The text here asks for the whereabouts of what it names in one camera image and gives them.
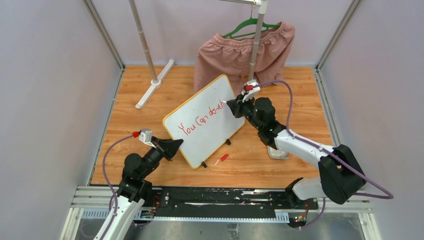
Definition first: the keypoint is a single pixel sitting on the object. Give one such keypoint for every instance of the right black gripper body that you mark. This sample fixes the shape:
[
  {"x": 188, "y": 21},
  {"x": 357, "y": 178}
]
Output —
[{"x": 246, "y": 108}]

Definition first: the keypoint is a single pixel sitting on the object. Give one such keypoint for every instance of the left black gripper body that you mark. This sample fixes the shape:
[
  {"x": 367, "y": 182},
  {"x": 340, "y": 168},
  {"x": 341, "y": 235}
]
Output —
[{"x": 153, "y": 157}]

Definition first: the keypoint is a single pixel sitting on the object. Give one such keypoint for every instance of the yellow framed whiteboard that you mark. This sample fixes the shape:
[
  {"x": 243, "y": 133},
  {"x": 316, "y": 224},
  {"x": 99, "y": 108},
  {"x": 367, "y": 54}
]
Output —
[{"x": 204, "y": 122}]

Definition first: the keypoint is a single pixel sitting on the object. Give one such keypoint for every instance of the red marker cap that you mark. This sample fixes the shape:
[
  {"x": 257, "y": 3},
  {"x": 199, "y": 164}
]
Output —
[{"x": 224, "y": 157}]

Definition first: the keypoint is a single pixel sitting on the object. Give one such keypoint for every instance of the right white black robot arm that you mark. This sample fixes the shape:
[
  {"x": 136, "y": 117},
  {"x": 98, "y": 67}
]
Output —
[{"x": 338, "y": 168}]

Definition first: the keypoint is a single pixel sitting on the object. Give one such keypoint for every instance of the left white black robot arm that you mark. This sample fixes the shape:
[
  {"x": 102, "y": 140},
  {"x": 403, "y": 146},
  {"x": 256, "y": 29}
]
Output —
[{"x": 134, "y": 190}]

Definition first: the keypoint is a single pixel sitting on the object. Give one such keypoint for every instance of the grey whiteboard eraser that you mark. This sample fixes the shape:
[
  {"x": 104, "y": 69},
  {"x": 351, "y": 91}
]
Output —
[{"x": 277, "y": 154}]

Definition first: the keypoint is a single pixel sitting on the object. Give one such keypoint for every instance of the pink shorts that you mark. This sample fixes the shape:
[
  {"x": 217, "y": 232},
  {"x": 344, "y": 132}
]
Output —
[{"x": 281, "y": 44}]

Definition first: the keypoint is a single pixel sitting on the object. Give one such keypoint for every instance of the white clothes rack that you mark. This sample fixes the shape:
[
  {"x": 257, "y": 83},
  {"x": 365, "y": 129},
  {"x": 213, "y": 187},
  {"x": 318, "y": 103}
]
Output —
[{"x": 234, "y": 58}]

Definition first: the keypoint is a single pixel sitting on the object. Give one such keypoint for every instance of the green clothes hanger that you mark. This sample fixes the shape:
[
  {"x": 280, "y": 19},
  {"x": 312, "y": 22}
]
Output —
[{"x": 251, "y": 26}]

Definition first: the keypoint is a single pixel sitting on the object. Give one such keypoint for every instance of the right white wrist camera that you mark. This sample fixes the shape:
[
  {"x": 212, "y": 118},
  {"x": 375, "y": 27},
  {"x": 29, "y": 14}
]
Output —
[{"x": 250, "y": 90}]

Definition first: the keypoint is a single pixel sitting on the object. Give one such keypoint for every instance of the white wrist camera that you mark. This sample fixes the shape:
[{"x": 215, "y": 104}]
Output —
[
  {"x": 250, "y": 90},
  {"x": 145, "y": 136}
]

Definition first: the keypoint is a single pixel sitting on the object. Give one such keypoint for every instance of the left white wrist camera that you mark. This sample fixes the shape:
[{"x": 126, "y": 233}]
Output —
[{"x": 145, "y": 136}]

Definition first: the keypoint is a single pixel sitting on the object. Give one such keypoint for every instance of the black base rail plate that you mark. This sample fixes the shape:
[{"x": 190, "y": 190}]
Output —
[{"x": 232, "y": 205}]

